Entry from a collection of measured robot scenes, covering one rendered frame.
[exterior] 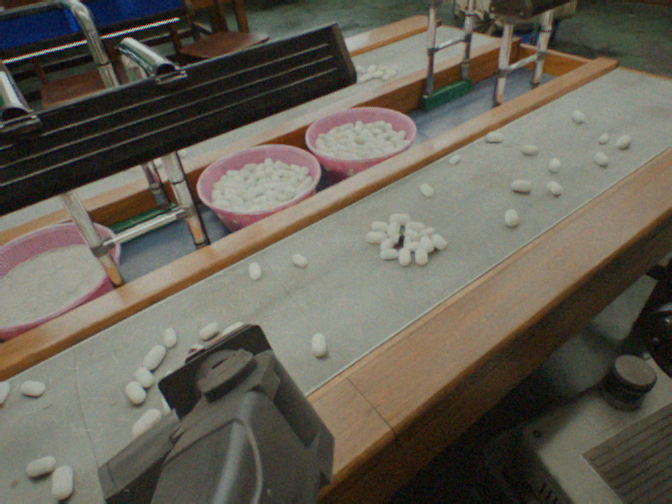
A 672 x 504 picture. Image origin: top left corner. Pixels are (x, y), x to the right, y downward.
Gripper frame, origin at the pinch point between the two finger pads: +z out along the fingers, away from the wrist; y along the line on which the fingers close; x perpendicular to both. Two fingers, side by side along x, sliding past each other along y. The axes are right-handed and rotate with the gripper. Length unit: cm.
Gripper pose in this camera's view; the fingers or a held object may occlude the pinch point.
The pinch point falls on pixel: (212, 366)
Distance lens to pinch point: 53.3
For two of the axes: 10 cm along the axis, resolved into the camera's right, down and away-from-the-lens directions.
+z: -4.0, 0.9, 9.1
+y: -8.0, 4.5, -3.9
